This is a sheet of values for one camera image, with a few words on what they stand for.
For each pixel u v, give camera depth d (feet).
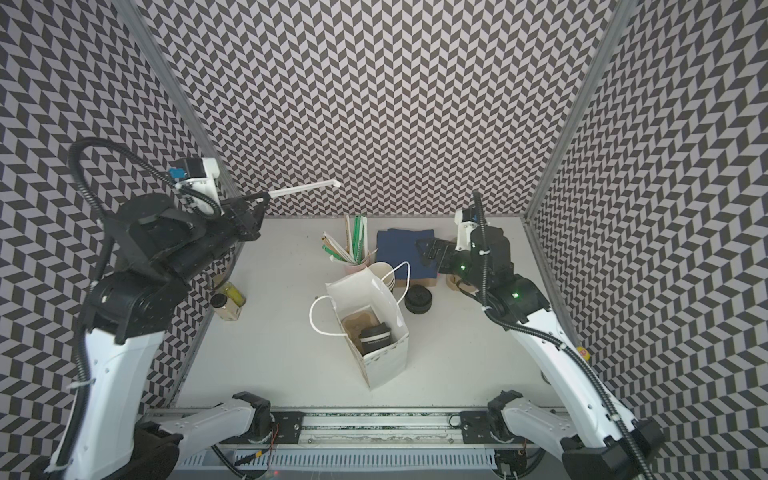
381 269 2.88
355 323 2.84
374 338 2.43
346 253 3.15
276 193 1.80
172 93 2.76
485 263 1.57
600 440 1.20
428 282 3.09
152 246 1.17
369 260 3.17
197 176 1.37
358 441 2.37
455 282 3.15
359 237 3.07
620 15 2.19
